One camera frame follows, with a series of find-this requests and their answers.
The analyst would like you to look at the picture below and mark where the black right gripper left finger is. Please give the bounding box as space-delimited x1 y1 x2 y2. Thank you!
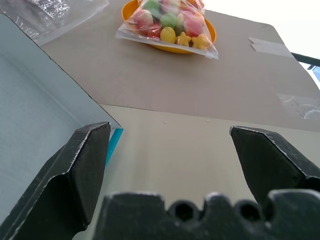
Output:
0 121 112 240

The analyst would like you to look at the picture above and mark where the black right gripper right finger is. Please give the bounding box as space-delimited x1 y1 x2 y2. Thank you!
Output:
229 125 320 208

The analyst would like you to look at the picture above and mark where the grey cardboard box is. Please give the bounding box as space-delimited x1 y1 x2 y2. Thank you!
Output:
0 12 125 226

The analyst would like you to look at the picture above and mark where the clear tape strip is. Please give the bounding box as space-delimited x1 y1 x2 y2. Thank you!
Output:
248 36 296 59
276 92 320 120

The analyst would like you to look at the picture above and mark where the brown cardboard sheet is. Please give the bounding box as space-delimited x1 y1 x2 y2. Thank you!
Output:
39 0 320 132

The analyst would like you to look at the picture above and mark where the orange plastic bowl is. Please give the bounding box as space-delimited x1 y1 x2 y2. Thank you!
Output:
121 0 217 55

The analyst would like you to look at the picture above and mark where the clear plastic bag black print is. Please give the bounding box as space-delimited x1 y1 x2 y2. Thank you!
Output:
0 0 110 46

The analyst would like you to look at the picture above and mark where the clear bag of toy fruit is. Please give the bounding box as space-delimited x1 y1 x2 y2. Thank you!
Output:
115 0 219 60

